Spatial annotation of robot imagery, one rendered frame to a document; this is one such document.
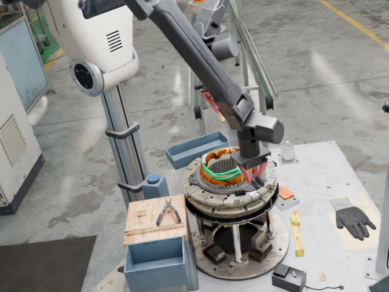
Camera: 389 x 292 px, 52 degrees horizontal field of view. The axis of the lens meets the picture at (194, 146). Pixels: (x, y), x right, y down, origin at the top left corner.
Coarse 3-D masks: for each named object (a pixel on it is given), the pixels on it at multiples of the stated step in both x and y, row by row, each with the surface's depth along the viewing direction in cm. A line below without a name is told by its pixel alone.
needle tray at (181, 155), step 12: (216, 132) 167; (180, 144) 162; (192, 144) 164; (204, 144) 167; (216, 144) 165; (228, 144) 158; (168, 156) 158; (180, 156) 161; (192, 156) 154; (180, 168) 154
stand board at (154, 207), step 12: (132, 204) 132; (144, 204) 131; (156, 204) 130; (180, 204) 129; (132, 216) 127; (144, 216) 126; (156, 216) 125; (168, 216) 124; (180, 216) 124; (132, 228) 122; (180, 228) 119; (132, 240) 117; (144, 240) 117
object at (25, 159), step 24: (0, 72) 323; (0, 96) 319; (0, 120) 314; (24, 120) 353; (0, 144) 309; (24, 144) 346; (0, 168) 305; (24, 168) 342; (0, 192) 306; (24, 192) 339
